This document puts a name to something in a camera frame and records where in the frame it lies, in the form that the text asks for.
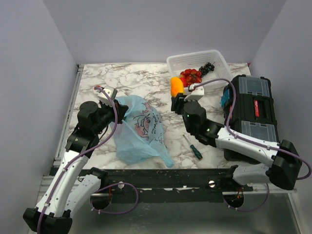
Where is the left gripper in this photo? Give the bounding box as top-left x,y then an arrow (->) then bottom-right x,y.
94,99 -> 129,135

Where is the orange yellow fake fruit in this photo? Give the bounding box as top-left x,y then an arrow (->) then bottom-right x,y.
170,77 -> 184,98

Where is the blue plastic bag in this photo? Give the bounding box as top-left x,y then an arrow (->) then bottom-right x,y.
113,95 -> 174,168

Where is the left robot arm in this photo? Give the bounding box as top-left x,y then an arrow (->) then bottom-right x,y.
23,100 -> 129,234

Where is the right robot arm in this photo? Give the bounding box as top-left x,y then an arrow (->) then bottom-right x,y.
171,93 -> 302,191

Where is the dark fake grape bunch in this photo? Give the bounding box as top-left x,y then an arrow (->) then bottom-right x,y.
199,62 -> 215,77

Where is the white plastic basket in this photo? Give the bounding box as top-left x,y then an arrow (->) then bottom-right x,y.
167,50 -> 233,97

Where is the black toolbox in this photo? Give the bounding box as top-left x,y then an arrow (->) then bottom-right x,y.
220,75 -> 281,163

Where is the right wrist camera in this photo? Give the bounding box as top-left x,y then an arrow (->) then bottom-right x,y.
185,84 -> 204,101

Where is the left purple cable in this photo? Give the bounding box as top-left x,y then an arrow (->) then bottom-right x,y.
36,85 -> 140,234

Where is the green handled screwdriver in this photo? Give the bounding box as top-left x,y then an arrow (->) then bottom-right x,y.
183,135 -> 203,160

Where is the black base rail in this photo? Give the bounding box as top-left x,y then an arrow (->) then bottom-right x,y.
50,167 -> 254,204

